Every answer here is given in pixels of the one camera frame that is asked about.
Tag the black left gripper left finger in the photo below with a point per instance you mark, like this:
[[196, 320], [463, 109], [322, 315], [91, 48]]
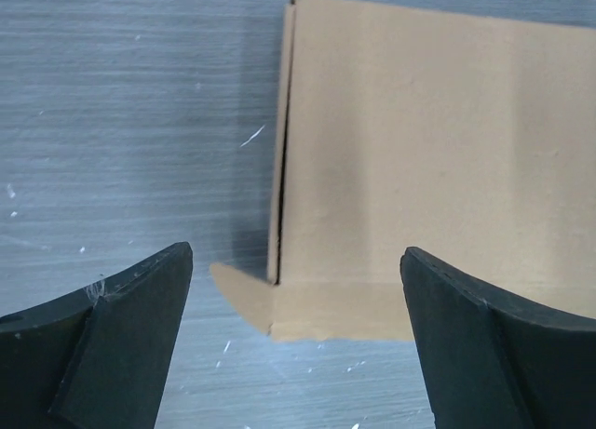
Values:
[[97, 357]]

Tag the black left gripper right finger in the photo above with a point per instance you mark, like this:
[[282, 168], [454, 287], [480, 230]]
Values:
[[493, 359]]

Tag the brown cardboard box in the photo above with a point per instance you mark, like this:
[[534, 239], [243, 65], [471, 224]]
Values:
[[470, 137]]

